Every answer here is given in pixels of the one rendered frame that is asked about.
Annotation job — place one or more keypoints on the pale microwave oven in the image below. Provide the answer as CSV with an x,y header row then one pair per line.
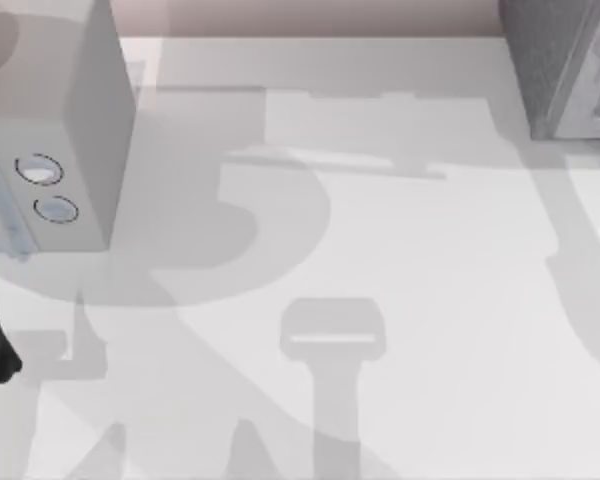
x,y
80,100

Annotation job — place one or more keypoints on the round microwave knob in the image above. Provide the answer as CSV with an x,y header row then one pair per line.
x,y
39,169
56,209

